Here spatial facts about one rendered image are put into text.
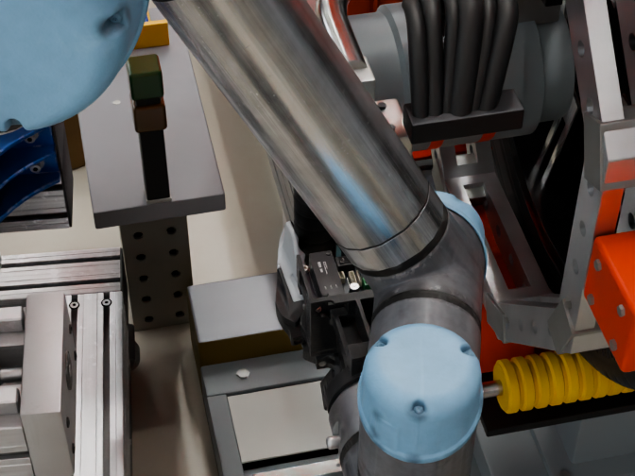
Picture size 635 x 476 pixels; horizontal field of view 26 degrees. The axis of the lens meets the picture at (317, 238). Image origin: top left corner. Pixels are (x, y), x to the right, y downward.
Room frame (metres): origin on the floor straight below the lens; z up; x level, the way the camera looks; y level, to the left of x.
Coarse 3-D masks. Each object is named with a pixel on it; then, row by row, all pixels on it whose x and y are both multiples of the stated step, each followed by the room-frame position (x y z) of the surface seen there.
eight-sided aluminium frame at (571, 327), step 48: (576, 0) 0.88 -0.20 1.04; (624, 0) 0.89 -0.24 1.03; (576, 48) 0.86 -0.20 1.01; (624, 48) 0.88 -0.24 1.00; (480, 144) 1.17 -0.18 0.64; (624, 144) 0.79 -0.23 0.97; (480, 192) 1.13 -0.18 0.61; (576, 240) 0.81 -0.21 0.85; (528, 288) 0.97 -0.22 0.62; (576, 288) 0.79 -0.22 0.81; (528, 336) 0.87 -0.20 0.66; (576, 336) 0.78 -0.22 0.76
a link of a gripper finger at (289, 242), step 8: (288, 224) 0.79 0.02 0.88; (288, 232) 0.79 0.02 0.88; (280, 240) 0.82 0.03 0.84; (288, 240) 0.79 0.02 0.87; (296, 240) 0.78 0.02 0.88; (280, 248) 0.81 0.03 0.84; (288, 248) 0.79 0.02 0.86; (296, 248) 0.78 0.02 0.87; (280, 256) 0.80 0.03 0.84; (288, 256) 0.79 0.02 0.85; (304, 256) 0.80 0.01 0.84; (280, 264) 0.79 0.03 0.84; (288, 264) 0.79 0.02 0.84; (296, 264) 0.77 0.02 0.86; (304, 264) 0.79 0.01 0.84; (288, 272) 0.78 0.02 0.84; (296, 272) 0.77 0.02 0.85; (288, 280) 0.77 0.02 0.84; (296, 280) 0.77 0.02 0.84; (288, 288) 0.76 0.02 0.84; (296, 288) 0.76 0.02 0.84; (296, 296) 0.75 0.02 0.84
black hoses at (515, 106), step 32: (416, 0) 0.88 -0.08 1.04; (448, 0) 0.87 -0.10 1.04; (480, 0) 0.87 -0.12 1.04; (512, 0) 0.88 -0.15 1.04; (544, 0) 0.99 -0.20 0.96; (416, 32) 0.85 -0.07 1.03; (448, 32) 0.85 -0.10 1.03; (480, 32) 0.85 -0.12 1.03; (512, 32) 0.86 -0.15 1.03; (416, 64) 0.83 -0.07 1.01; (448, 64) 0.84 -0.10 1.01; (480, 64) 0.84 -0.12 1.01; (416, 96) 0.82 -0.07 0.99; (448, 96) 0.82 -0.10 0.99; (480, 96) 0.83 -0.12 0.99; (512, 96) 0.84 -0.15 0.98; (416, 128) 0.80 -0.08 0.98; (448, 128) 0.81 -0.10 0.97; (480, 128) 0.81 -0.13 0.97; (512, 128) 0.82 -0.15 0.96
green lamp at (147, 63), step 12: (132, 60) 1.30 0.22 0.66; (144, 60) 1.30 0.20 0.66; (156, 60) 1.30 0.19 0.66; (132, 72) 1.28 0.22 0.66; (144, 72) 1.28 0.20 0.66; (156, 72) 1.28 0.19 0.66; (132, 84) 1.27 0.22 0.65; (144, 84) 1.28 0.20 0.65; (156, 84) 1.28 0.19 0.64; (132, 96) 1.27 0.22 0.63; (144, 96) 1.28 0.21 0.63; (156, 96) 1.28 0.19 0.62
